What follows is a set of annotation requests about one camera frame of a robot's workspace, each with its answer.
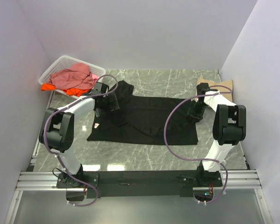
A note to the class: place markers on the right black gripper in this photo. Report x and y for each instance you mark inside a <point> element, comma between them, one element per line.
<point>193,114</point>

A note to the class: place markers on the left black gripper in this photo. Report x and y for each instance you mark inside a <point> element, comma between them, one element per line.
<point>114,105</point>

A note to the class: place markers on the black t-shirt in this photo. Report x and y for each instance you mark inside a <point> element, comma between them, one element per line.
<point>145,120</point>

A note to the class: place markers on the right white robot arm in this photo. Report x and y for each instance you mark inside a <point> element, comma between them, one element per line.
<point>229,128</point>

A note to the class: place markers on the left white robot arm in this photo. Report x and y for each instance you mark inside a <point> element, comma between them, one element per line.
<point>57,131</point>

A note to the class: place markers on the orange t-shirt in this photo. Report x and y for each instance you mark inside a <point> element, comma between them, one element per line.
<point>69,92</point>

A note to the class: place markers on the folded tan t-shirt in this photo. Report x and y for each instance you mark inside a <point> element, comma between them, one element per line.
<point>220,86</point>

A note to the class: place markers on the pink t-shirt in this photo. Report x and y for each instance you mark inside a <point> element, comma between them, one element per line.
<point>78,76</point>

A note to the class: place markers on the white plastic basket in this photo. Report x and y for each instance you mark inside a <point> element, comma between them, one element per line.
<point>65,62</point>

